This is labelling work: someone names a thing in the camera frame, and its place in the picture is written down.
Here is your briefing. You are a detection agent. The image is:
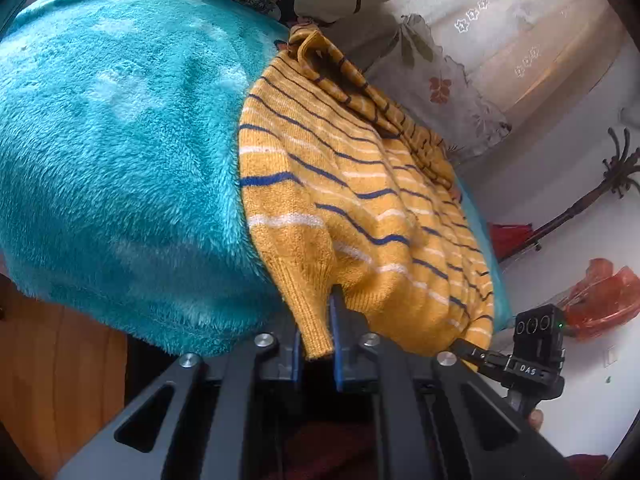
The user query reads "leaf print scalloped pillow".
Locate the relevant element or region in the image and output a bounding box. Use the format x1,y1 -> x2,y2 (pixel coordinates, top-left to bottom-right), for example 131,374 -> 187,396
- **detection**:
362,12 -> 513,162

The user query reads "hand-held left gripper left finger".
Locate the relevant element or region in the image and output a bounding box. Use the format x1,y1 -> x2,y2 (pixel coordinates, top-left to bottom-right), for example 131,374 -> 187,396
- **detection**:
55,327 -> 306,480

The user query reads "red cloth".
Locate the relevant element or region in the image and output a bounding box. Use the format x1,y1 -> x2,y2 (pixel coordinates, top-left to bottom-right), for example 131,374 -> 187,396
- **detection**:
487,221 -> 544,262

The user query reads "orange plastic bag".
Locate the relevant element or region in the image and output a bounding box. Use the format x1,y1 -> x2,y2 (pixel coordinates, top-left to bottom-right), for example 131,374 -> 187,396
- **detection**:
556,257 -> 640,342

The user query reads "teal fleece blanket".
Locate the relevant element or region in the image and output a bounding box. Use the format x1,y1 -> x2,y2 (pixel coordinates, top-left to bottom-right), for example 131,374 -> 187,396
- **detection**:
0,0 -> 513,358

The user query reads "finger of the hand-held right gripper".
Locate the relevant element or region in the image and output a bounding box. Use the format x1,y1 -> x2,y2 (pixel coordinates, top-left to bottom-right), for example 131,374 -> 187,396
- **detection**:
449,338 -> 512,376

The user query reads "white lace flower curtain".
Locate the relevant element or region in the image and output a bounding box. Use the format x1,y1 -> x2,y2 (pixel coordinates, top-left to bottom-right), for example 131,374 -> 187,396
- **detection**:
385,0 -> 628,116

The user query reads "dark wooden coat rack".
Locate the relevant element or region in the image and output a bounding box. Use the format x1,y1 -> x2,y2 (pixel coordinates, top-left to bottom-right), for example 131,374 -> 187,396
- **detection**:
499,127 -> 640,262

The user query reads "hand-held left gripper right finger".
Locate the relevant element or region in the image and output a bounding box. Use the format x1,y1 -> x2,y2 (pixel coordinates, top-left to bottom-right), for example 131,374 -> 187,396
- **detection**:
327,284 -> 576,480

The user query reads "dark red clothing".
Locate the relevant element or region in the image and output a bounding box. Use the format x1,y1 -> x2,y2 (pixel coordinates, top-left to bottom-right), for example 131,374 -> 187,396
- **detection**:
267,422 -> 383,480

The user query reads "yellow striped knit sweater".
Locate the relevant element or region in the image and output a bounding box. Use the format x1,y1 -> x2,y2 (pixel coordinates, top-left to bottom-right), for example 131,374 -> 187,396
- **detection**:
238,26 -> 496,361

